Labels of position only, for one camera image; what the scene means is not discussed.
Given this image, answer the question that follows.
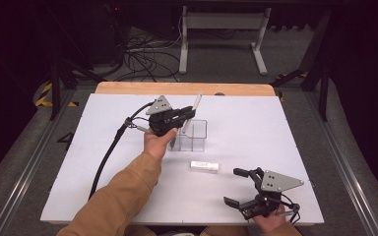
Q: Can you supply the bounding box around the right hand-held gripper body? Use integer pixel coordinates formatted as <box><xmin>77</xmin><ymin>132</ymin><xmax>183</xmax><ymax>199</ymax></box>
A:
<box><xmin>238</xmin><ymin>166</ymin><xmax>305</xmax><ymax>221</ymax></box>

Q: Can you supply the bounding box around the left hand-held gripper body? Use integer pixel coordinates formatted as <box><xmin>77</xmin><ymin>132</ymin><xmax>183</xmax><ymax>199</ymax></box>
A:
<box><xmin>145</xmin><ymin>94</ymin><xmax>182</xmax><ymax>138</ymax></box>

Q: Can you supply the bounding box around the white pen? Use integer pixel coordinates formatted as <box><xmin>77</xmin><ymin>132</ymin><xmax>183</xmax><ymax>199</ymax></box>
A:
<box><xmin>181</xmin><ymin>93</ymin><xmax>203</xmax><ymax>135</ymax></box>

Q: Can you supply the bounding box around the clear plastic organizer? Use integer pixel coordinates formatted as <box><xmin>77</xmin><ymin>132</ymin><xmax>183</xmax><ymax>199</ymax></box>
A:
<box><xmin>164</xmin><ymin>118</ymin><xmax>209</xmax><ymax>153</ymax></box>

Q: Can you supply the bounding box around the person's left hand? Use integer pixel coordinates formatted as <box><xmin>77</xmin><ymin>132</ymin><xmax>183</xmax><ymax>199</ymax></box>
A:
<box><xmin>143</xmin><ymin>127</ymin><xmax>179</xmax><ymax>162</ymax></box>

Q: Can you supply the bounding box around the person's right hand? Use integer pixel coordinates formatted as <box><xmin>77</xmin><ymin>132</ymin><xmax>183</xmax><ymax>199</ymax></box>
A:
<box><xmin>251</xmin><ymin>204</ymin><xmax>288</xmax><ymax>234</ymax></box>

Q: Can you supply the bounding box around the wooden table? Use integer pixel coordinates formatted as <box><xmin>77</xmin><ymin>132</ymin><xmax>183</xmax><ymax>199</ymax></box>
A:
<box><xmin>94</xmin><ymin>81</ymin><xmax>277</xmax><ymax>97</ymax></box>

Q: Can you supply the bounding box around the person's right leg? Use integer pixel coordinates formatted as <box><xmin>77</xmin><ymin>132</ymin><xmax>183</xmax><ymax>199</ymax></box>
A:
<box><xmin>199</xmin><ymin>225</ymin><xmax>249</xmax><ymax>236</ymax></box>

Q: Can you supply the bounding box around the person's leg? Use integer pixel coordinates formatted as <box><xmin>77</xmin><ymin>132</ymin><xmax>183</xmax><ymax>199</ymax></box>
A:
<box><xmin>124</xmin><ymin>224</ymin><xmax>159</xmax><ymax>236</ymax></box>
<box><xmin>199</xmin><ymin>225</ymin><xmax>249</xmax><ymax>236</ymax></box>

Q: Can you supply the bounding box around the white glue stick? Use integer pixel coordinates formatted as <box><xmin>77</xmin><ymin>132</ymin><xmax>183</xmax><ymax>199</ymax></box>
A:
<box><xmin>189</xmin><ymin>159</ymin><xmax>221</xmax><ymax>172</ymax></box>

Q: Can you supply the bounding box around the white board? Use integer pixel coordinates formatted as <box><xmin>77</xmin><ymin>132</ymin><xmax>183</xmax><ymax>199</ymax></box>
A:
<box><xmin>39</xmin><ymin>92</ymin><xmax>325</xmax><ymax>227</ymax></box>

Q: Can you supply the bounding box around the person's left leg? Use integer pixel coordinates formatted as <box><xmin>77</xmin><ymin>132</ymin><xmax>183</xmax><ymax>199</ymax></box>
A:
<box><xmin>124</xmin><ymin>224</ymin><xmax>159</xmax><ymax>236</ymax></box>

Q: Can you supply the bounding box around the black metal stand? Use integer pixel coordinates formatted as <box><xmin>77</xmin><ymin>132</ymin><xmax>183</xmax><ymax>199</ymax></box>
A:
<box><xmin>270</xmin><ymin>8</ymin><xmax>333</xmax><ymax>123</ymax></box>
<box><xmin>43</xmin><ymin>6</ymin><xmax>107</xmax><ymax>122</ymax></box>

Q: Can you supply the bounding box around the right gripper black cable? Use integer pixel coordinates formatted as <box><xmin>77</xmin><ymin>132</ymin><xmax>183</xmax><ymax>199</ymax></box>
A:
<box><xmin>277</xmin><ymin>193</ymin><xmax>301</xmax><ymax>226</ymax></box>

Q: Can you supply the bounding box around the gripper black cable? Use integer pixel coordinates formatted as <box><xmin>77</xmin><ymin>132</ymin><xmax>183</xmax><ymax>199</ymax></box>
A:
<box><xmin>277</xmin><ymin>193</ymin><xmax>301</xmax><ymax>226</ymax></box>
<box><xmin>88</xmin><ymin>101</ymin><xmax>156</xmax><ymax>202</ymax></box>

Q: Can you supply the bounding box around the tangle of black cables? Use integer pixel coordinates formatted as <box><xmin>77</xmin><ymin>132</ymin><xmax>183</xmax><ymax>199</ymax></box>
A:
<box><xmin>111</xmin><ymin>29</ymin><xmax>183</xmax><ymax>83</ymax></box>

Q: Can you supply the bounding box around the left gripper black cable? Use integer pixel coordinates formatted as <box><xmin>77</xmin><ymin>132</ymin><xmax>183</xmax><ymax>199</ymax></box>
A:
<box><xmin>88</xmin><ymin>101</ymin><xmax>156</xmax><ymax>202</ymax></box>

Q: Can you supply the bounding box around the aluminium floor rail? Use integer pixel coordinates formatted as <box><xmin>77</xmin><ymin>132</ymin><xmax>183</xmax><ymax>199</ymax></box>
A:
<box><xmin>0</xmin><ymin>89</ymin><xmax>77</xmax><ymax>236</ymax></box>
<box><xmin>303</xmin><ymin>91</ymin><xmax>378</xmax><ymax>236</ymax></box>

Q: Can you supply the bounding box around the white metal desk frame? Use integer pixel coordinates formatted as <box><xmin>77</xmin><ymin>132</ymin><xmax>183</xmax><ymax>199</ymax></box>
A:
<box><xmin>178</xmin><ymin>5</ymin><xmax>273</xmax><ymax>76</ymax></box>

